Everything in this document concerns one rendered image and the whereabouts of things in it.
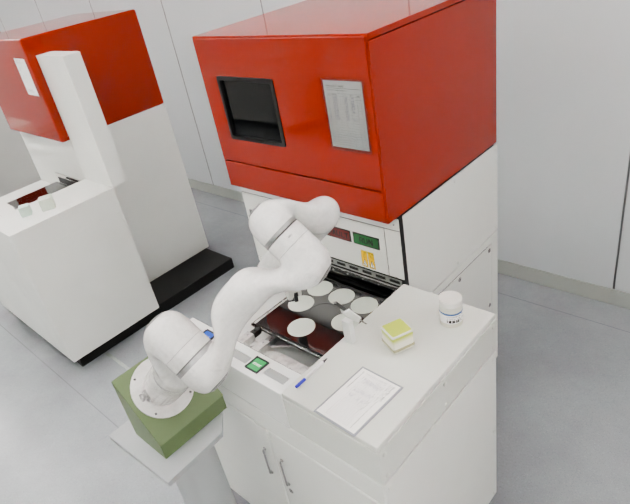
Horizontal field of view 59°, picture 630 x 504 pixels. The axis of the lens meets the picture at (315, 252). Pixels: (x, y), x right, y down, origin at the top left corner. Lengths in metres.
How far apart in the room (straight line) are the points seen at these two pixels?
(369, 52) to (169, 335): 0.92
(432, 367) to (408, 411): 0.18
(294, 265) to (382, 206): 0.61
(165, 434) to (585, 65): 2.43
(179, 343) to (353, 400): 0.51
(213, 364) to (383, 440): 0.47
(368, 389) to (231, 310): 0.49
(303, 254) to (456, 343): 0.66
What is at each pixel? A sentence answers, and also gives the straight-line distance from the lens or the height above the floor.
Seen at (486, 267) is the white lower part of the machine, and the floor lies 0.68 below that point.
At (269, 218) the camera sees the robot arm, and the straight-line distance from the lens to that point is 1.25.
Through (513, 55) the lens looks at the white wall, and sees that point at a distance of 3.16.
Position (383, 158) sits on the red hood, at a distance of 1.73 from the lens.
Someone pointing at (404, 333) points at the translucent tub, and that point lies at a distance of 1.66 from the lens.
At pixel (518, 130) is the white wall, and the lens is 3.26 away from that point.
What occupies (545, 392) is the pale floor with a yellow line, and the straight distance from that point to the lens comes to 2.96.
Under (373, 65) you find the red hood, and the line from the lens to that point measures 1.65.
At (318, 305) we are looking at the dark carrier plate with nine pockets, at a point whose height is 0.90.
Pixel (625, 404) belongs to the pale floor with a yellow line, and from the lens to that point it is 2.98.
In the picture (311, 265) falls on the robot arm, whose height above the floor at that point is 1.44.
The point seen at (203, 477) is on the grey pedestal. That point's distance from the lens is 1.98.
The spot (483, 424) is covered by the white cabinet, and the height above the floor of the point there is 0.55.
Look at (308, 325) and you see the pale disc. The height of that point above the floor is 0.90.
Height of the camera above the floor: 2.10
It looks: 30 degrees down
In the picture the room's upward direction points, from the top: 11 degrees counter-clockwise
